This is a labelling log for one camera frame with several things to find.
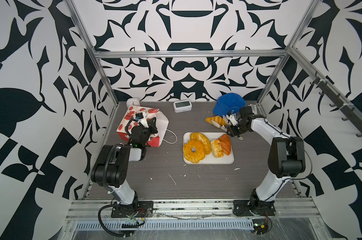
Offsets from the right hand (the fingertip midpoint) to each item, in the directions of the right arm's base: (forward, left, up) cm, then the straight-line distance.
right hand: (232, 129), depth 95 cm
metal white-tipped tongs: (+4, +8, -1) cm, 9 cm away
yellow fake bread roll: (-16, +24, -3) cm, 29 cm away
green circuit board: (-49, -4, -9) cm, 50 cm away
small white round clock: (+24, +68, +2) cm, 72 cm away
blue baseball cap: (+30, -4, -7) cm, 31 cm away
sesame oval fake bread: (-7, +18, -1) cm, 20 cm away
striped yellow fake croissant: (+11, +7, -4) cm, 14 cm away
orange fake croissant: (-6, +5, -4) cm, 9 cm away
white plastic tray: (-16, +16, -7) cm, 24 cm away
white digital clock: (+23, +31, -3) cm, 38 cm away
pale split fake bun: (-12, +12, -2) cm, 17 cm away
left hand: (+4, +47, +11) cm, 49 cm away
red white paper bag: (+9, +46, -4) cm, 47 cm away
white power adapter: (+25, -23, -7) cm, 35 cm away
